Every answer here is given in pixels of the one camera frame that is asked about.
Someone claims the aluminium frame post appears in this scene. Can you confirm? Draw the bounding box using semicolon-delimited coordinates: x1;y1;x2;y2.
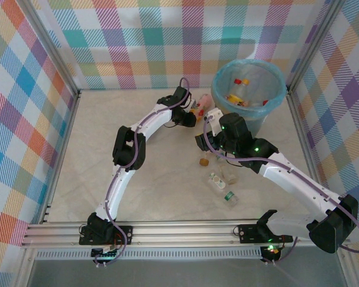
287;0;346;90
23;0;81;98

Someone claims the slotted grey cable tray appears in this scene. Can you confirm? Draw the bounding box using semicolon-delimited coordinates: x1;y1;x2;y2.
35;249;263;261

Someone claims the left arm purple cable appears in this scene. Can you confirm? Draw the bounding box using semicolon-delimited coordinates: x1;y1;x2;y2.
103;77;193;267

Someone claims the orange label brown cap bottle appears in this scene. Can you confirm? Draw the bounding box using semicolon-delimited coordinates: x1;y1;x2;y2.
199;151;213;167

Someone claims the light blue bin liner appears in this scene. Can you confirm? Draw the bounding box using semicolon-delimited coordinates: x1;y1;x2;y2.
211;59;288;113

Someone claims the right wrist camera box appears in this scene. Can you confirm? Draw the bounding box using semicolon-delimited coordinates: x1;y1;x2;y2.
204;108;224;136

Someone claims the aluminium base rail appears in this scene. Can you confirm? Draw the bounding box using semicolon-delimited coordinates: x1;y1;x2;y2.
20;220;357;249

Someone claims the clear bottle white label green band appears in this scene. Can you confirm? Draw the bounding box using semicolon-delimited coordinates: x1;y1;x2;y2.
208;171;240;207

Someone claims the grey mesh waste bin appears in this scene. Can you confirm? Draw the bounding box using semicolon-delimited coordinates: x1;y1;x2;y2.
211;59;288;137

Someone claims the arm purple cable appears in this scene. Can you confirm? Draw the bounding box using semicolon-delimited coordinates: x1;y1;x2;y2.
103;77;193;267
202;116;359;265

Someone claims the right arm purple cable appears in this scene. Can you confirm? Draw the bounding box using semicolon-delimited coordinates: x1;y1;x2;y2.
202;116;359;265

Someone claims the pink peach drink bottle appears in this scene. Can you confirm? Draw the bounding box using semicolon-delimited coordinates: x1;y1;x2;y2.
192;93;215;118

